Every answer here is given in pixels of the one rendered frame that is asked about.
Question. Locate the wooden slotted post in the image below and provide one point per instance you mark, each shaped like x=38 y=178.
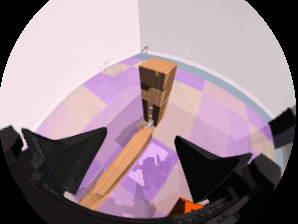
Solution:
x=156 y=79

